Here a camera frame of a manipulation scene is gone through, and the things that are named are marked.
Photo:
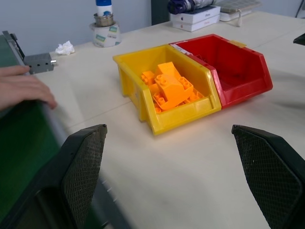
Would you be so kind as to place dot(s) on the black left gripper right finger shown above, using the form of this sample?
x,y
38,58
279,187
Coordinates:
x,y
269,176

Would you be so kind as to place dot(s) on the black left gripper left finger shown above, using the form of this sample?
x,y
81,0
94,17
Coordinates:
x,y
78,176

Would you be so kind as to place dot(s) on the green conveyor belt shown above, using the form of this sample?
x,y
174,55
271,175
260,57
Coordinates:
x,y
21,143

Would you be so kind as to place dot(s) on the person's bare hand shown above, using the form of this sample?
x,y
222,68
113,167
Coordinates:
x,y
21,87

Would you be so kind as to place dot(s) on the flat orange toy brick plate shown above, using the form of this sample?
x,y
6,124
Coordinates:
x,y
194,95

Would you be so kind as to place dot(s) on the red plastic storage bin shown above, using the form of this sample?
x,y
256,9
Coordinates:
x,y
238,69

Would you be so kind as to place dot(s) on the yellow plastic storage bin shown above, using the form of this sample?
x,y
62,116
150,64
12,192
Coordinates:
x,y
166,95

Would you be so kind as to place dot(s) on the small orange studded toy brick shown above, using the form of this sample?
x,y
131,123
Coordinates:
x,y
149,77

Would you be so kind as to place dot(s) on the large orange curved toy brick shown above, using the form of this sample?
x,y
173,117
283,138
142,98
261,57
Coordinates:
x,y
172,91

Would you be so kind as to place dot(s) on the crumpled white tissue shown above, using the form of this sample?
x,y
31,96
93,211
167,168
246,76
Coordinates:
x,y
64,48

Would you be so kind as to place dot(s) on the black right robot gripper tip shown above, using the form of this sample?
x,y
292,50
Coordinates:
x,y
299,39

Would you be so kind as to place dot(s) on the small metallic tape roll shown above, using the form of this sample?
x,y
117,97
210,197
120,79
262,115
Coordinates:
x,y
103,19

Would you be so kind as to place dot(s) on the white phone box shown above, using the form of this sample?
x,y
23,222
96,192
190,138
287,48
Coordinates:
x,y
195,13
196,23

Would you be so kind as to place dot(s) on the white bottle with blue label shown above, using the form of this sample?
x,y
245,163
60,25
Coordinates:
x,y
104,7

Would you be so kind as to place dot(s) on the dark blue folded umbrella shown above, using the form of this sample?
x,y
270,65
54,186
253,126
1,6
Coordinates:
x,y
188,4

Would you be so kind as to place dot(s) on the grey metal block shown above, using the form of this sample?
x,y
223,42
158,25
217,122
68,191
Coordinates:
x,y
39,63

